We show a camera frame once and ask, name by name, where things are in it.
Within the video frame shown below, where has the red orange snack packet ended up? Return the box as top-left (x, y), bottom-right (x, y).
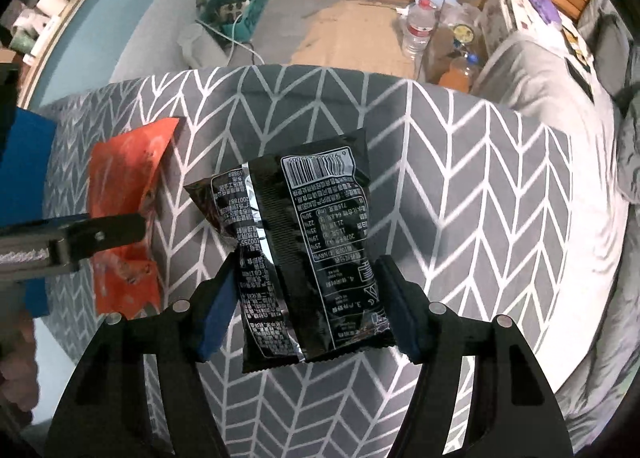
top-left (88, 118), bottom-right (180, 319)

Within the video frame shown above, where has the black snack packet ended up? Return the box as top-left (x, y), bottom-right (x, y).
top-left (184, 129), bottom-right (394, 372)

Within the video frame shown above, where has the person's left hand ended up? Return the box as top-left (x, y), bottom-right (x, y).
top-left (1, 311), bottom-right (39, 414)

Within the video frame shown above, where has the blue-rimmed cardboard box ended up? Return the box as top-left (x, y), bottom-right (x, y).
top-left (1, 107), bottom-right (58, 322)

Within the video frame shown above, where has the grey chevron table cloth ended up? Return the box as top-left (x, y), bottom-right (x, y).
top-left (38, 65), bottom-right (570, 457)

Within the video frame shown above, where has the white electric kettle on floor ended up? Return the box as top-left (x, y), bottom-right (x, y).
top-left (177, 22), bottom-right (227, 69)

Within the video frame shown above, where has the teal basket with power strip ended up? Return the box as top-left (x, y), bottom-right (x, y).
top-left (198, 0), bottom-right (269, 43)

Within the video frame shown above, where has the orange juice bottle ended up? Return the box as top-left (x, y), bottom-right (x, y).
top-left (438, 54), bottom-right (480, 93)

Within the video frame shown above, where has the grey bed duvet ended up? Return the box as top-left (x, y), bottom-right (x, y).
top-left (473, 0), bottom-right (639, 455)

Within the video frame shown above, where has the brown cardboard sheet on floor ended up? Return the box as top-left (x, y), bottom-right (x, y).
top-left (291, 1), bottom-right (414, 79)

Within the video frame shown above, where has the clear plastic water bottle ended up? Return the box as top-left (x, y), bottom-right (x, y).
top-left (402, 0), bottom-right (437, 60)

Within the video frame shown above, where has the wooden wall shelf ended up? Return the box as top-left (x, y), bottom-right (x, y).
top-left (17, 0), bottom-right (85, 109)

